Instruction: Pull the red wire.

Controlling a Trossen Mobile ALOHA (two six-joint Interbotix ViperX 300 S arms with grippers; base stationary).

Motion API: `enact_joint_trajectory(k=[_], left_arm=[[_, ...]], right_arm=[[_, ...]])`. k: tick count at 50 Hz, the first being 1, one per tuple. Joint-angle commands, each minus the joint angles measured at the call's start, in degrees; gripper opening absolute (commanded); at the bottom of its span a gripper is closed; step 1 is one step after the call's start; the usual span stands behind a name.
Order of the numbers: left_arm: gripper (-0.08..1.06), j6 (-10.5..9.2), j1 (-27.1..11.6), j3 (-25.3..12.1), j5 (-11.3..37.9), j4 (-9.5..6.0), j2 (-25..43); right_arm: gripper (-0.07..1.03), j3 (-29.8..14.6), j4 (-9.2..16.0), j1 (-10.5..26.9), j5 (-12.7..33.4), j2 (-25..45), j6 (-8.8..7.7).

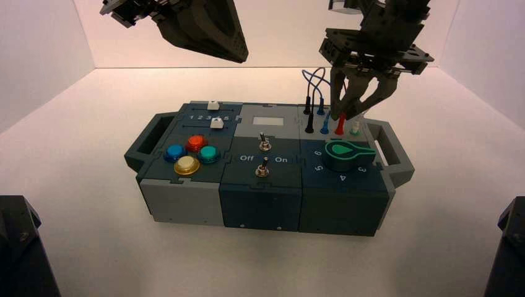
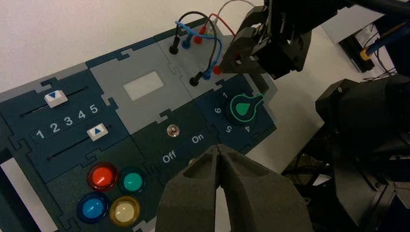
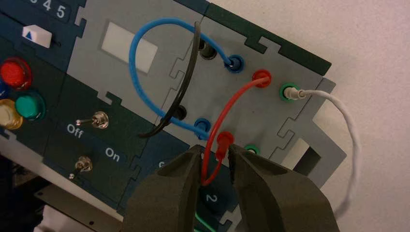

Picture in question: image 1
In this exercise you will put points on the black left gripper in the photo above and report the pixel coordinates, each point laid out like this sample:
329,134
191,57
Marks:
131,10

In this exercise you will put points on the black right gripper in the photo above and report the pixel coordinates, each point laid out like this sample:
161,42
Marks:
377,41

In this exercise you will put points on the green rotary knob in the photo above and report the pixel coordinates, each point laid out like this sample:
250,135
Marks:
348,158

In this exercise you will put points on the white slider knob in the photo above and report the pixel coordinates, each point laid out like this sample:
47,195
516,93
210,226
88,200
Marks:
212,105
216,123

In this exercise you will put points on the small gray display screen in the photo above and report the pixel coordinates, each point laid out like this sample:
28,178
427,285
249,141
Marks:
268,121

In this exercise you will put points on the red push button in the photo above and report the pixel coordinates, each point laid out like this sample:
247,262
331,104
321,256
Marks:
196,143

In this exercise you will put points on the green push button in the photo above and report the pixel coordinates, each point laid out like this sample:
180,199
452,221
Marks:
209,154

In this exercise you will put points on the blue push button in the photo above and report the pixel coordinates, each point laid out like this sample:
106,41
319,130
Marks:
175,152

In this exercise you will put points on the yellow push button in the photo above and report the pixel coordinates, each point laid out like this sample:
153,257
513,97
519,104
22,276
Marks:
187,165

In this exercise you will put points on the gray and teal task box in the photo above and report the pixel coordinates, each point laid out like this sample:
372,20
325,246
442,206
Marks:
260,201

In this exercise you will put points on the metal toggle switch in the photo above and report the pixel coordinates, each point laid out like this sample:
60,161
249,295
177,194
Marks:
262,169
264,143

